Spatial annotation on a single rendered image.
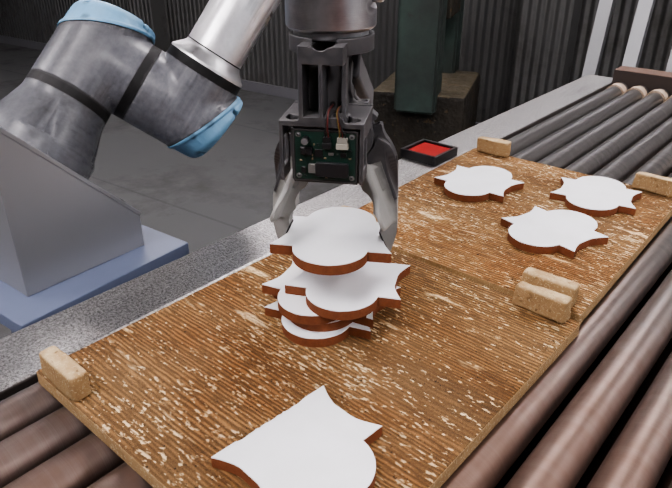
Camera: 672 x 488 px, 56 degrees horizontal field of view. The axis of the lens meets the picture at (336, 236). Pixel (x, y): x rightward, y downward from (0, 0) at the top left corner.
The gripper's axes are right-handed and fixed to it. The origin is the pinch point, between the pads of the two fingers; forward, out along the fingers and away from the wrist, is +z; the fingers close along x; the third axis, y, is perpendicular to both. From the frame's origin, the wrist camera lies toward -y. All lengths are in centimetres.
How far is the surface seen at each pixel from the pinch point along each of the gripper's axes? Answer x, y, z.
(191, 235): -100, -188, 103
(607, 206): 33.3, -30.8, 7.9
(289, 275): -5.2, -0.8, 5.6
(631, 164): 44, -59, 11
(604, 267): 30.1, -14.8, 9.0
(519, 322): 19.1, -1.3, 9.0
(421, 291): 8.8, -5.6, 9.0
